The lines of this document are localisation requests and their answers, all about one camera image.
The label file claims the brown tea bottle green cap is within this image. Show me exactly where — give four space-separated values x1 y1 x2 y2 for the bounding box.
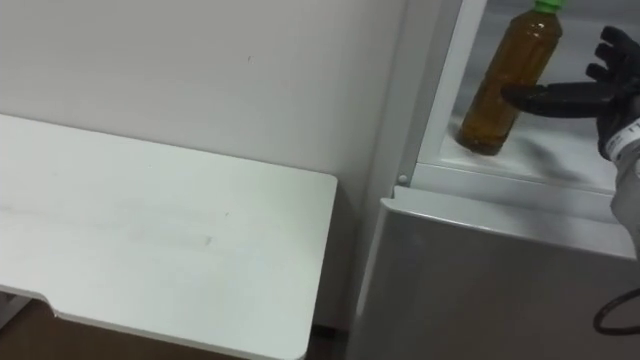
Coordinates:
455 0 567 157

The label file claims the white desk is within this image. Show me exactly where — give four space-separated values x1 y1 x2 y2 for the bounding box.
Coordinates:
0 113 339 360

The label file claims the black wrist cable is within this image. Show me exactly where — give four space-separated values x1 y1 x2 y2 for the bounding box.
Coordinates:
592 288 640 337

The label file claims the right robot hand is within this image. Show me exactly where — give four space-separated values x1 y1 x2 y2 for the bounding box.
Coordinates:
500 25 640 162

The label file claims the grey fridge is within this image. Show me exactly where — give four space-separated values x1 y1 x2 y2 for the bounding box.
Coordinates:
343 0 640 360

